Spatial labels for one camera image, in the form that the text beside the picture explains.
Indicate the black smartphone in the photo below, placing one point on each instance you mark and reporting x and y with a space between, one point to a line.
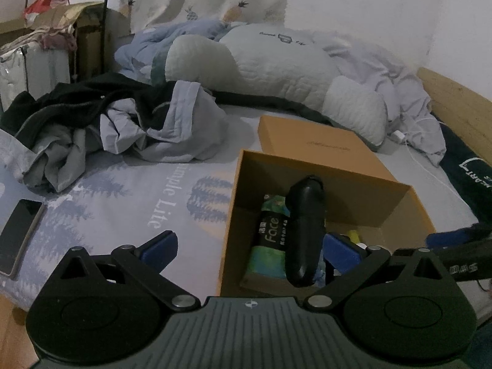
16 234

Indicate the crumpled grey clothes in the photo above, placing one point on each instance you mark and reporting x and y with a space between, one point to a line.
45 141

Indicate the orange box lid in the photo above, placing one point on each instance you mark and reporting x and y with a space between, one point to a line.
319 144

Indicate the large grey quilted pillow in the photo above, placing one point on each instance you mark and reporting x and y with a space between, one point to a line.
264 65

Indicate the green floral tissue pack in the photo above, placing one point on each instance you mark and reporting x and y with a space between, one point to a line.
265 271

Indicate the black clothes rack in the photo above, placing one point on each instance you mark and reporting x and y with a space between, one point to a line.
101 67

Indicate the red plastic bag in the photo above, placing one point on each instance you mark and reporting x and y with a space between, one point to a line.
42 6

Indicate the brown cardboard carton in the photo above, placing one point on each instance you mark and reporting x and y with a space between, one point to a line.
82 20

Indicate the yellow bottle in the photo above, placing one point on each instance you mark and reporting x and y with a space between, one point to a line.
354 237

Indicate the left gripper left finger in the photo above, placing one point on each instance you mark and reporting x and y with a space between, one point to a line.
143 266

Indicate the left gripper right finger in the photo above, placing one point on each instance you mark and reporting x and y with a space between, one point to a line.
358 268

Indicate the wooden bed headboard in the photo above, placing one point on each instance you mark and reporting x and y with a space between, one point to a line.
465 112

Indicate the open orange cardboard box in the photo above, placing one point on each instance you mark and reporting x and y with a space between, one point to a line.
384 212

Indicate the black printed garment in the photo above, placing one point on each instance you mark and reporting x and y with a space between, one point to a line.
469 174

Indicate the black glasses case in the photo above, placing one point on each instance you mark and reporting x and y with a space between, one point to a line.
305 230

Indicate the light grey crumpled blanket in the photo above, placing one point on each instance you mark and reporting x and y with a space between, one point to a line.
407 103

